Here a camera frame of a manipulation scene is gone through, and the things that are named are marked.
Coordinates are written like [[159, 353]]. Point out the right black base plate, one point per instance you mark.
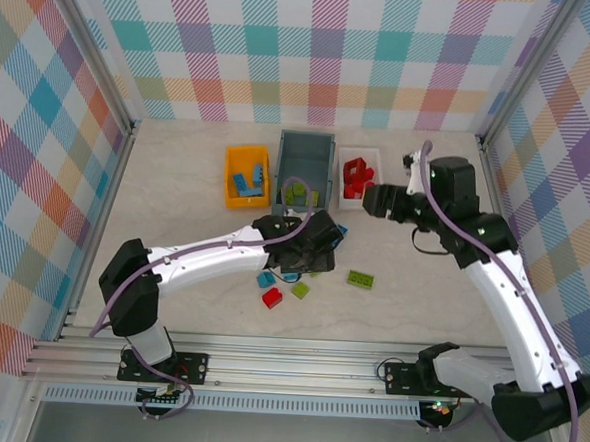
[[400, 378]]

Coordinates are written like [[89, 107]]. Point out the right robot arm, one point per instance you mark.
[[510, 304]]

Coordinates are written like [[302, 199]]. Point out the red square frame lego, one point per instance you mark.
[[347, 171]]

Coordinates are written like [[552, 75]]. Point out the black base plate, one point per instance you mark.
[[196, 367], [400, 378]]

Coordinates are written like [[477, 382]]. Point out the right aluminium side rail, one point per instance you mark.
[[496, 193]]

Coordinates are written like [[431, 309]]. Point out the aluminium frame post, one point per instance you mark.
[[524, 70], [90, 43]]

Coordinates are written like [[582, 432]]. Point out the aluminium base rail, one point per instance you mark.
[[291, 366]]

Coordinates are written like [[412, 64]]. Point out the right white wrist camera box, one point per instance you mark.
[[417, 178]]

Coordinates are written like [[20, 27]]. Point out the left aluminium frame post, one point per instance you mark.
[[90, 43]]

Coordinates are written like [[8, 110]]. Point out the left black connector board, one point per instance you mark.
[[159, 398]]

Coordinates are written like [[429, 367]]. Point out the left aluminium side rail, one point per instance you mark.
[[108, 194]]

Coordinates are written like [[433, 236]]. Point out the white plastic bin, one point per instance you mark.
[[374, 158]]

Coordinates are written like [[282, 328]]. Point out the small green lego brick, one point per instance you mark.
[[314, 199], [299, 290]]

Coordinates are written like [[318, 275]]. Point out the yellow plastic bin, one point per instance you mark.
[[246, 203]]

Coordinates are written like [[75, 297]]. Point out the blue comb-shaped lego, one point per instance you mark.
[[250, 192]]

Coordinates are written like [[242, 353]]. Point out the grey metal lower shelf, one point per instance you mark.
[[286, 438]]

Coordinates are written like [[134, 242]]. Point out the grey plastic bin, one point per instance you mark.
[[304, 156]]

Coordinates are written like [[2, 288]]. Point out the aluminium side rail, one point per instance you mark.
[[496, 193], [108, 194]]

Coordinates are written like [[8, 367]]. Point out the long blue lego brick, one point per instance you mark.
[[259, 175], [342, 230], [238, 181]]

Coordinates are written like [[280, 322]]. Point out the red lego brick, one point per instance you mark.
[[368, 175], [272, 298]]

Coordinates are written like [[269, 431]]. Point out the flat green lego plate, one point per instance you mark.
[[361, 279]]

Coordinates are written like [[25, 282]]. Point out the small blue lego brick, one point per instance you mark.
[[266, 280]]

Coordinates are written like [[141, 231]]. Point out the right aluminium frame post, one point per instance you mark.
[[524, 70]]

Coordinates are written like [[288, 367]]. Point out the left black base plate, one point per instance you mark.
[[196, 367]]

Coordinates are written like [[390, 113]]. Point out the right lit circuit board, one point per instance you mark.
[[439, 409]]

